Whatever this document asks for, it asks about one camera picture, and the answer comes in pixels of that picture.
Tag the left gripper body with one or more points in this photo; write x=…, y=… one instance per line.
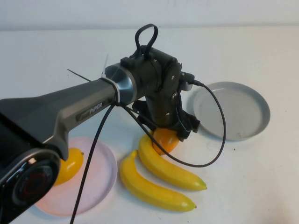
x=163, y=109

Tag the pink round plate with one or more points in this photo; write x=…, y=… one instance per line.
x=100, y=168

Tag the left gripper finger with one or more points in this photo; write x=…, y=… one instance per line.
x=183, y=135
x=146, y=123

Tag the yellow plastic banana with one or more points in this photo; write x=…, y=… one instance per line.
x=149, y=189
x=168, y=168

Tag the grey round plate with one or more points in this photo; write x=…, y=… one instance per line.
x=243, y=109

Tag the yellow mango with green tip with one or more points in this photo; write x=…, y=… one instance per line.
x=70, y=165

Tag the thin black zip tie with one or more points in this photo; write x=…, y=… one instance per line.
x=78, y=74

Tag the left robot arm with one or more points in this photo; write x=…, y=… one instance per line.
x=58, y=112

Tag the orange blushed mango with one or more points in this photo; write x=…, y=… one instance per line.
x=167, y=142

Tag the white zip tie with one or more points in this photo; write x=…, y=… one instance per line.
x=116, y=92

